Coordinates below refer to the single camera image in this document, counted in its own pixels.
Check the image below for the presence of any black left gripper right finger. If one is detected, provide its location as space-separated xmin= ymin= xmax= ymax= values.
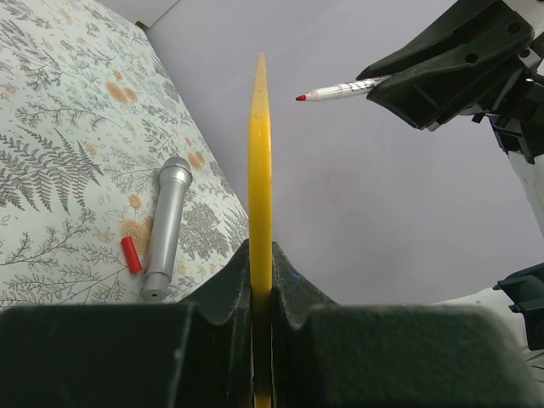
xmin=272 ymin=246 xmax=540 ymax=407

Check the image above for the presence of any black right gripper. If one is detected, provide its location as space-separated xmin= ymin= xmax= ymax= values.
xmin=357 ymin=0 xmax=543 ymax=164

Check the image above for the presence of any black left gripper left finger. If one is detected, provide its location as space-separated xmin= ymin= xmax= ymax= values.
xmin=1 ymin=242 xmax=251 ymax=407

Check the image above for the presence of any red whiteboard marker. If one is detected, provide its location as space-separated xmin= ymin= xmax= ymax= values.
xmin=295 ymin=75 xmax=392 ymax=102

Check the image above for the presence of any red marker cap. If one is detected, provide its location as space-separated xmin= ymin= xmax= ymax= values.
xmin=121 ymin=236 xmax=143 ymax=275

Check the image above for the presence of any yellow framed whiteboard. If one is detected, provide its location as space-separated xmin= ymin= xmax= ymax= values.
xmin=247 ymin=53 xmax=273 ymax=407

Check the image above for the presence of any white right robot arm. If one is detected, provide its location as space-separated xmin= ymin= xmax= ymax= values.
xmin=360 ymin=1 xmax=543 ymax=272

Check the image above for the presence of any silver microphone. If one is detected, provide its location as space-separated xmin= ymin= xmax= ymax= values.
xmin=140 ymin=156 xmax=192 ymax=302

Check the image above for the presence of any floral patterned table mat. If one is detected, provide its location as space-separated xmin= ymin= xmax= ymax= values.
xmin=1 ymin=1 xmax=247 ymax=308

